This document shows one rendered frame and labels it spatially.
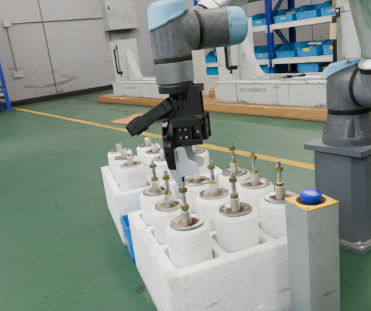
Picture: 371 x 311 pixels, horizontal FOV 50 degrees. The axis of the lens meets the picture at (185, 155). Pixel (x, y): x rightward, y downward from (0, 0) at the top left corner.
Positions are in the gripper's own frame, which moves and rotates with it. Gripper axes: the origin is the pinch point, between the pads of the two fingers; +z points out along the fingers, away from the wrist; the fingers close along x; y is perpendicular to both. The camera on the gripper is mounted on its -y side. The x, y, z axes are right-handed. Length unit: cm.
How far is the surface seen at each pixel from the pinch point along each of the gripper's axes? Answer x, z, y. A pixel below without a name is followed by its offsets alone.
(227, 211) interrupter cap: 5.8, 9.4, 8.3
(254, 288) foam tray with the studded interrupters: 0.5, 25.1, 14.0
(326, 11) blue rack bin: 538, -49, 43
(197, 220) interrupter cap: 0.7, 9.4, 2.8
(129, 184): 38, 15, -32
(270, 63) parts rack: 598, 17, -42
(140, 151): 64, 11, -39
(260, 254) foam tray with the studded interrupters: 1.9, 17.6, 15.8
